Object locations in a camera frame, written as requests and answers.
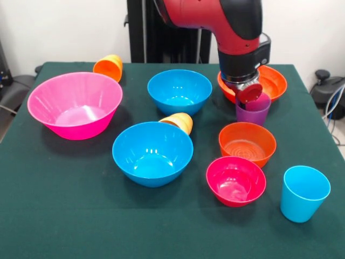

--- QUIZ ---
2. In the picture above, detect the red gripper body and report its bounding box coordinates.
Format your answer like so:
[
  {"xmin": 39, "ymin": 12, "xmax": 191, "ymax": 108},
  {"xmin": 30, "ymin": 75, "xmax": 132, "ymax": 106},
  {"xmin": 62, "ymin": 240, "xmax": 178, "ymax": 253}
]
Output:
[{"xmin": 234, "ymin": 83, "xmax": 264, "ymax": 104}]

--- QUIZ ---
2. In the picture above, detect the purple cup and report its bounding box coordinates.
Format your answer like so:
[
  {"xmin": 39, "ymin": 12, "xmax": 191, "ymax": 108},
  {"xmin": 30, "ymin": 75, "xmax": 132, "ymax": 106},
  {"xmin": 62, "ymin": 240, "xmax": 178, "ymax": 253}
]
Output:
[{"xmin": 235, "ymin": 93, "xmax": 272, "ymax": 127}]

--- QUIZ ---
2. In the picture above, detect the large orange bowl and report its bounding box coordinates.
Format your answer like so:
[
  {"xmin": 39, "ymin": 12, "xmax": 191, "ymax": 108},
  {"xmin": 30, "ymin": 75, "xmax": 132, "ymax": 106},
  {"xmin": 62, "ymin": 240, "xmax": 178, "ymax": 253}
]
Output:
[{"xmin": 217, "ymin": 64, "xmax": 288, "ymax": 105}]

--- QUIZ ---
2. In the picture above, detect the small orange bowl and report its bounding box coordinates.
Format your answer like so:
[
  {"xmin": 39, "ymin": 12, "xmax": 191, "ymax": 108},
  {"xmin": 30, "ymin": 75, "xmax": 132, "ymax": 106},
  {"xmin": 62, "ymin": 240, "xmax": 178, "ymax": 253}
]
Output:
[{"xmin": 218, "ymin": 121, "xmax": 277, "ymax": 168}]

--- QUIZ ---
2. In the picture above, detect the yellow cup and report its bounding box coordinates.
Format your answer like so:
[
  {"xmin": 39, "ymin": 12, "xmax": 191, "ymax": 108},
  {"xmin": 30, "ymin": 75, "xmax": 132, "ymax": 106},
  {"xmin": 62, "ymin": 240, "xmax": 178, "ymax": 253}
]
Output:
[{"xmin": 158, "ymin": 112, "xmax": 194, "ymax": 135}]

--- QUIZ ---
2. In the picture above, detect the blue bowl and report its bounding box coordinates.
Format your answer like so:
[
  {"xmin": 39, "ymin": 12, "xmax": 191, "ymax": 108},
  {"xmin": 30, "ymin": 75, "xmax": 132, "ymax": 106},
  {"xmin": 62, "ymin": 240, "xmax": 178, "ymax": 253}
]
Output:
[
  {"xmin": 147, "ymin": 69, "xmax": 213, "ymax": 117},
  {"xmin": 112, "ymin": 121, "xmax": 194, "ymax": 188}
]

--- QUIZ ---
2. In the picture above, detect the small crimson bowl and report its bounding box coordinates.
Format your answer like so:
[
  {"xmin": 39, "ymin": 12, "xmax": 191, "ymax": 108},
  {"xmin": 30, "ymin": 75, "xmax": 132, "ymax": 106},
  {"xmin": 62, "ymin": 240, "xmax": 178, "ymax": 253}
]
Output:
[{"xmin": 206, "ymin": 155, "xmax": 267, "ymax": 208}]

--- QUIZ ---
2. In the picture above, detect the orange cup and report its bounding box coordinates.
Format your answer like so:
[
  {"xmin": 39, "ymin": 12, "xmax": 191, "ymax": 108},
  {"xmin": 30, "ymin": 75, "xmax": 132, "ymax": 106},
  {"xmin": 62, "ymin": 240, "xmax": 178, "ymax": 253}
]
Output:
[{"xmin": 93, "ymin": 54, "xmax": 123, "ymax": 83}]

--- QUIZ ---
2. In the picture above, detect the light blue cup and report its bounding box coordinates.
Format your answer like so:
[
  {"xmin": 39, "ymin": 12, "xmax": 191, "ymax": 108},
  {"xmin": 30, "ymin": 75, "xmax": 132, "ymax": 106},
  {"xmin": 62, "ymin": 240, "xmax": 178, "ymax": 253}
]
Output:
[{"xmin": 280, "ymin": 165, "xmax": 332, "ymax": 223}]

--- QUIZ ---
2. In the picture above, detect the large pink bowl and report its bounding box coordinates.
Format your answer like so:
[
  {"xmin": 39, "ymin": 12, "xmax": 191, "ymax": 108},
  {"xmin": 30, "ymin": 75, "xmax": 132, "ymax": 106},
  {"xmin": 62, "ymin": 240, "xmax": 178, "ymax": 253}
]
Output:
[{"xmin": 26, "ymin": 71, "xmax": 123, "ymax": 141}]

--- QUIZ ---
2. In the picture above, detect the dark green table cloth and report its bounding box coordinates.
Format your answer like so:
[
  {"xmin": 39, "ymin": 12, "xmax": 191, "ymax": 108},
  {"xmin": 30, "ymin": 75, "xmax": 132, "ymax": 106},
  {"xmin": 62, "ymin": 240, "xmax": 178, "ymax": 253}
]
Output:
[{"xmin": 0, "ymin": 62, "xmax": 345, "ymax": 259}]

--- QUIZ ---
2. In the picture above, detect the black equipment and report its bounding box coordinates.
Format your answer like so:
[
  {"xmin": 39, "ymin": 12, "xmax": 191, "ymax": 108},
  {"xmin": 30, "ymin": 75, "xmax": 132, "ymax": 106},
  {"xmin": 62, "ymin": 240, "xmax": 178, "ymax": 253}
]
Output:
[{"xmin": 0, "ymin": 40, "xmax": 12, "ymax": 90}]

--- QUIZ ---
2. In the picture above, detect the blue cable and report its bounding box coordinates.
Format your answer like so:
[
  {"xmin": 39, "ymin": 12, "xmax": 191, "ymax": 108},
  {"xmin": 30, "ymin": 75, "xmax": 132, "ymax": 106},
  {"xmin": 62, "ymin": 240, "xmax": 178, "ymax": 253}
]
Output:
[{"xmin": 325, "ymin": 86, "xmax": 345, "ymax": 120}]

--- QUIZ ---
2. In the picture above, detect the white cable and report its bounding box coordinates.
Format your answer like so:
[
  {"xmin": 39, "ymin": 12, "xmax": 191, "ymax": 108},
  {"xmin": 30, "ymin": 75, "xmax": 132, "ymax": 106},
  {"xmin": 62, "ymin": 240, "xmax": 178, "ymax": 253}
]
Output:
[{"xmin": 322, "ymin": 83, "xmax": 345, "ymax": 146}]

